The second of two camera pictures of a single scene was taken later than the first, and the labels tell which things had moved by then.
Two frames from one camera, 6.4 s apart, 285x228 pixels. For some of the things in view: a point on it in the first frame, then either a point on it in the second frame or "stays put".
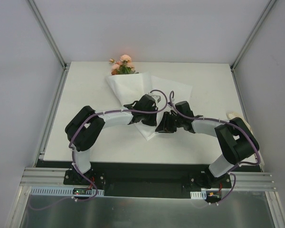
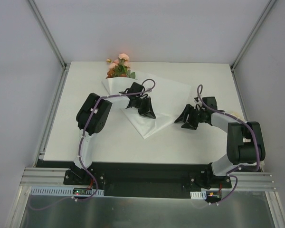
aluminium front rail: x=44 y=177 stays put
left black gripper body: x=147 y=118 to x=139 y=103
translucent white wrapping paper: x=131 y=87 stays put
